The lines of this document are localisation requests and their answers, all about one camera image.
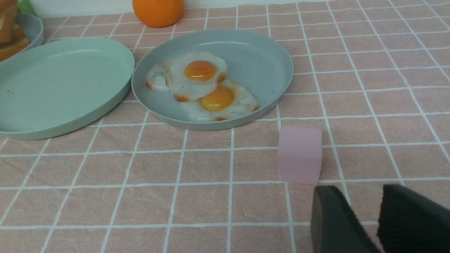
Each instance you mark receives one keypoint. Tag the fried egg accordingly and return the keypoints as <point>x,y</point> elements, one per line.
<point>195,75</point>
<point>229,101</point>

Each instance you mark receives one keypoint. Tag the orange fruit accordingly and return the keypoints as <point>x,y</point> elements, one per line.
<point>158,13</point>

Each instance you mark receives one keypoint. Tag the toast slice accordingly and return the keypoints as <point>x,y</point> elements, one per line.
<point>17,34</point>
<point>8,12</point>
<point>9,49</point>

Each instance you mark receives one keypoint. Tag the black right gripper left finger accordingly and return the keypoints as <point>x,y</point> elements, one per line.
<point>334,226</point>

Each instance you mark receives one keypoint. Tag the green centre plate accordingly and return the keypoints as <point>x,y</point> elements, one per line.
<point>63,86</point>

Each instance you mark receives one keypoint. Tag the blue bread plate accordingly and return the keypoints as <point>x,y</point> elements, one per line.
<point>33,29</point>

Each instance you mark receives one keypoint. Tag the grey-blue egg plate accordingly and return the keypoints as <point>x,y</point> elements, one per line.
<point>258,63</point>

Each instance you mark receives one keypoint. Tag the green foam cube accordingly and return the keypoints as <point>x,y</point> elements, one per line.
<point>25,6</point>

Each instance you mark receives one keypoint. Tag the pink checked tablecloth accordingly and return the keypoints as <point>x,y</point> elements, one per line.
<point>373,75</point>

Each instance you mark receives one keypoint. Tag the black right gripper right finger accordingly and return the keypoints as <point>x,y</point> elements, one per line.
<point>411,223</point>

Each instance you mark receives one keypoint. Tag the pink foam cube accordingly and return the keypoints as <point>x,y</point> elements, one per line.
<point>299,154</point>

